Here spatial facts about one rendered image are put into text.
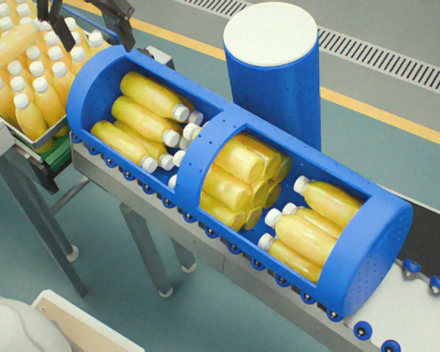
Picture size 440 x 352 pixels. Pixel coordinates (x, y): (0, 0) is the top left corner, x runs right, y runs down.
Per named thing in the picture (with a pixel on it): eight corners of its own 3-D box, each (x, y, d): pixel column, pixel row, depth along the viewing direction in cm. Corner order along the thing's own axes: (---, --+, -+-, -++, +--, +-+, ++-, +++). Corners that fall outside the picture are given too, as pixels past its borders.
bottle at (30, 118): (43, 132, 204) (21, 89, 189) (59, 140, 201) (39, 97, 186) (28, 148, 201) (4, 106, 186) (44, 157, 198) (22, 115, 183)
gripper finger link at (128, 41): (119, 13, 121) (123, 13, 120) (132, 42, 126) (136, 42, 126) (113, 23, 119) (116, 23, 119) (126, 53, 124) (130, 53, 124)
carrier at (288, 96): (334, 187, 270) (273, 160, 281) (335, 20, 200) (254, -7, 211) (298, 241, 257) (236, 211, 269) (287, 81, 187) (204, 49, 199)
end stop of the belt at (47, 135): (38, 149, 194) (35, 143, 191) (37, 148, 194) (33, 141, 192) (133, 66, 209) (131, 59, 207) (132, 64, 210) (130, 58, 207)
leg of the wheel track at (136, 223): (166, 301, 266) (127, 215, 216) (155, 292, 269) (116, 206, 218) (176, 290, 268) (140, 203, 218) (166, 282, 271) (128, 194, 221)
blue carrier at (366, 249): (341, 336, 151) (339, 284, 127) (85, 158, 191) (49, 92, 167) (410, 244, 160) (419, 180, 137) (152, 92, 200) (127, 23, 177)
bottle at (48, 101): (77, 124, 205) (58, 81, 189) (63, 141, 201) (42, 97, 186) (59, 117, 207) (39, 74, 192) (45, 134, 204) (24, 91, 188)
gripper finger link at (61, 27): (55, 25, 124) (51, 25, 124) (70, 53, 129) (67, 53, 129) (61, 15, 126) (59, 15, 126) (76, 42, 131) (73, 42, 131)
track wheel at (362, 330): (372, 330, 146) (376, 326, 147) (356, 319, 148) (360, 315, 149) (364, 345, 148) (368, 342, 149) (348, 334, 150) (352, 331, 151)
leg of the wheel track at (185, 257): (189, 276, 271) (158, 186, 221) (179, 268, 274) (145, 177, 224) (199, 265, 274) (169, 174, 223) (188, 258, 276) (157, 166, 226)
